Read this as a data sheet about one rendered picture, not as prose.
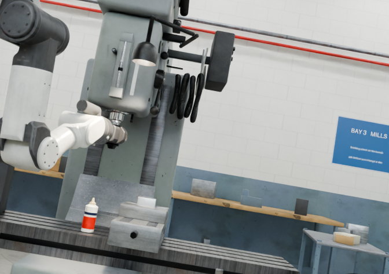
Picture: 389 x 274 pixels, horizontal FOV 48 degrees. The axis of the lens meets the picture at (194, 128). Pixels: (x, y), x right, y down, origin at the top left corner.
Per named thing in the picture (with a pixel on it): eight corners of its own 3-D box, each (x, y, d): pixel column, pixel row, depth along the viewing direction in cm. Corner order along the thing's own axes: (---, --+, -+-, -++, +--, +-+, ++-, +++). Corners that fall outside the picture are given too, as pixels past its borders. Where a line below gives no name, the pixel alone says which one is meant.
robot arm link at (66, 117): (105, 145, 133) (88, 141, 122) (73, 139, 135) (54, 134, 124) (113, 109, 134) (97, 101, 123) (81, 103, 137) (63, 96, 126)
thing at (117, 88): (121, 98, 137) (133, 33, 139) (108, 95, 137) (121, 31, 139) (122, 99, 141) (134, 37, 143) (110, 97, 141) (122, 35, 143)
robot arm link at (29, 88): (28, 171, 93) (45, 68, 94) (-23, 161, 96) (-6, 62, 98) (57, 170, 104) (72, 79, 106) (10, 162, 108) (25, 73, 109)
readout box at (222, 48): (230, 84, 173) (238, 33, 175) (207, 80, 172) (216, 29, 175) (224, 92, 193) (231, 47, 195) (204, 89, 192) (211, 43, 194)
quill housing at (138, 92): (146, 113, 141) (164, 18, 144) (83, 102, 140) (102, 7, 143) (149, 120, 160) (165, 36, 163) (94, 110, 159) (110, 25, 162)
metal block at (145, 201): (152, 217, 144) (156, 199, 145) (134, 214, 144) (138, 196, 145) (154, 215, 149) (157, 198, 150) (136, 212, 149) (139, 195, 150)
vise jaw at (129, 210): (164, 224, 138) (167, 211, 139) (117, 215, 138) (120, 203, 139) (165, 222, 144) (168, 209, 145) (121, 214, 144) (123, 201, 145)
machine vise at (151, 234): (157, 253, 126) (164, 215, 127) (106, 244, 126) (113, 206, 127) (165, 236, 160) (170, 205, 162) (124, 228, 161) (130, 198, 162)
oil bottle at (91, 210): (92, 233, 139) (98, 198, 140) (79, 231, 139) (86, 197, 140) (94, 232, 143) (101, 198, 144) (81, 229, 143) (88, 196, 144)
